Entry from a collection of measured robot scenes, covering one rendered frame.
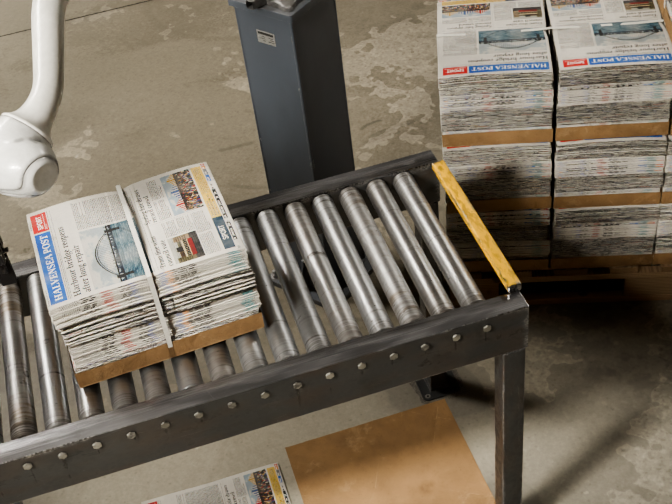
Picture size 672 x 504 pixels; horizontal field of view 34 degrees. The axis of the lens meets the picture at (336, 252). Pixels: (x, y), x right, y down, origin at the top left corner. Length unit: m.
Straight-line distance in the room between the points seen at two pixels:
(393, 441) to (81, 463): 1.08
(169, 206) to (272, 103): 0.88
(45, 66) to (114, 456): 0.73
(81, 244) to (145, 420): 0.35
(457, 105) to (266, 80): 0.51
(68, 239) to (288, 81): 0.94
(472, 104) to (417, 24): 1.78
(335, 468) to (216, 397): 0.91
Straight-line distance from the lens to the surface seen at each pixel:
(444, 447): 2.94
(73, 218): 2.17
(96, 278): 2.03
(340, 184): 2.47
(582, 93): 2.82
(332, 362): 2.09
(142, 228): 2.10
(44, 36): 2.06
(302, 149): 2.97
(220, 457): 3.00
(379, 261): 2.27
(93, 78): 4.55
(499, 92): 2.78
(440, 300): 2.18
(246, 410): 2.11
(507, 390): 2.33
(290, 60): 2.81
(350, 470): 2.92
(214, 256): 2.00
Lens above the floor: 2.36
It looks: 43 degrees down
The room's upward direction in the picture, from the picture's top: 8 degrees counter-clockwise
